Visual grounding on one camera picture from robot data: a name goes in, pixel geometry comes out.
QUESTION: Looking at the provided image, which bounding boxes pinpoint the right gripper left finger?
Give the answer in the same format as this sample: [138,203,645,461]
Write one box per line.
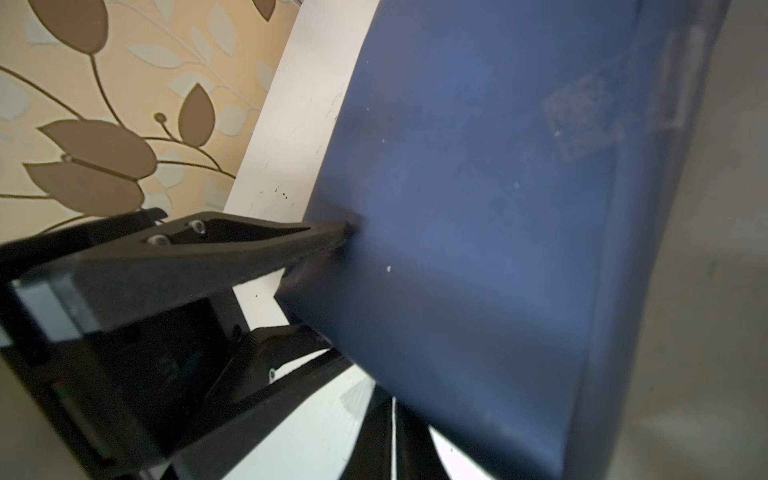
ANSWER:
[339,386,393,480]

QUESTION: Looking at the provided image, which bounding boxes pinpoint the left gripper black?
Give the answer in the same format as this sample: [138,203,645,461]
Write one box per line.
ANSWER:
[1,209,352,479]

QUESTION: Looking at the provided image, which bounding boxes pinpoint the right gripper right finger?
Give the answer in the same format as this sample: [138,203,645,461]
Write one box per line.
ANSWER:
[395,402,450,480]

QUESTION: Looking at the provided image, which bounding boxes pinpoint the light blue wrapping paper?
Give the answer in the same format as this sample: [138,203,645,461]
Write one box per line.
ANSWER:
[276,1,729,479]

